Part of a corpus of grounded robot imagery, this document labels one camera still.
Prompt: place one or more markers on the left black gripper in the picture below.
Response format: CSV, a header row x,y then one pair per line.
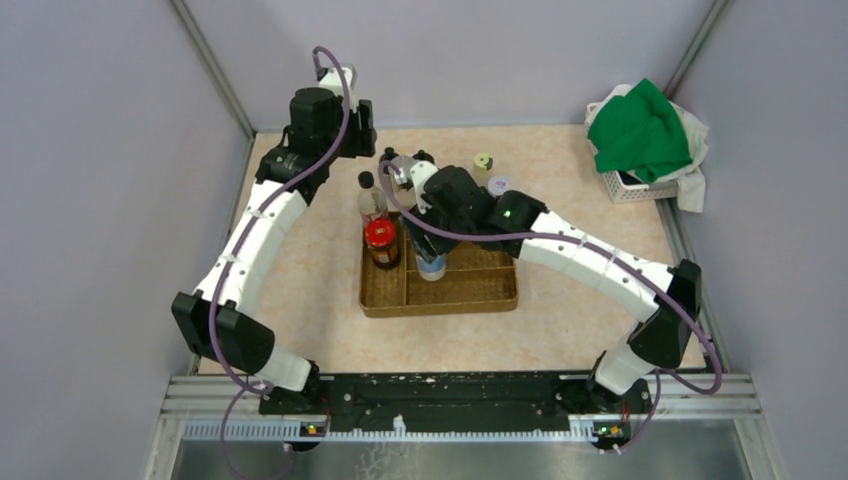
x,y
364,135

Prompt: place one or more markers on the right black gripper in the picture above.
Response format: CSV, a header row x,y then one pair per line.
x,y
424,247

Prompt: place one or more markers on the silver lid jar blue label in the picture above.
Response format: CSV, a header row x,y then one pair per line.
x,y
431,264

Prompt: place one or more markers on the red lid sauce jar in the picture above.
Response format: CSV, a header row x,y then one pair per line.
x,y
380,236

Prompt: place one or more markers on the tall glass sauce bottle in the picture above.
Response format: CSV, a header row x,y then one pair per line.
x,y
371,201

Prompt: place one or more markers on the woven bamboo divided tray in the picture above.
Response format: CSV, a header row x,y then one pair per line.
x,y
475,281

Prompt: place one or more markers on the white plastic basket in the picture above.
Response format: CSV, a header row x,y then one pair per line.
x,y
623,188

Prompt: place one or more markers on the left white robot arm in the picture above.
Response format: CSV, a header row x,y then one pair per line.
x,y
217,318

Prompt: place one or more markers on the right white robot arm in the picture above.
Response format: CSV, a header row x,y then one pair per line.
x,y
596,265

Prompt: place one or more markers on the yellow lid small bottle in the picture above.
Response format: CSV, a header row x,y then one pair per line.
x,y
481,169

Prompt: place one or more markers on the white lid dark jar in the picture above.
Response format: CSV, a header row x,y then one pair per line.
x,y
497,185

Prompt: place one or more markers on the black cap shaker rear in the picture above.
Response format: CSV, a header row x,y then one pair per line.
x,y
422,155

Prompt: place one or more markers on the clear jar silver lid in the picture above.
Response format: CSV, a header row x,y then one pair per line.
x,y
400,172

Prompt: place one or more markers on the small black cap bottle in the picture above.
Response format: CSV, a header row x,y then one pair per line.
x,y
389,155

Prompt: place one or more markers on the green cloth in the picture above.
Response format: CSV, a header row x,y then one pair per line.
x,y
639,132

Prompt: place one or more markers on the white cloth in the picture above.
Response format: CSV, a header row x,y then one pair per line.
x,y
690,180

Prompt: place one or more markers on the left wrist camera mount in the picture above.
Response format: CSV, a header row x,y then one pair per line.
x,y
341,82

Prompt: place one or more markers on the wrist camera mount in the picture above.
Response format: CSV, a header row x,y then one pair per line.
x,y
341,82
420,173

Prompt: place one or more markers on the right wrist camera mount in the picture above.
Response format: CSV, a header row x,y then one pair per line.
x,y
420,173

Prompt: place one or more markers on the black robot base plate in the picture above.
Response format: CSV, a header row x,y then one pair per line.
x,y
456,402

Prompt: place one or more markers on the aluminium frame rail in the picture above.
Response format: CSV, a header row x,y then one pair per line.
x,y
707,425

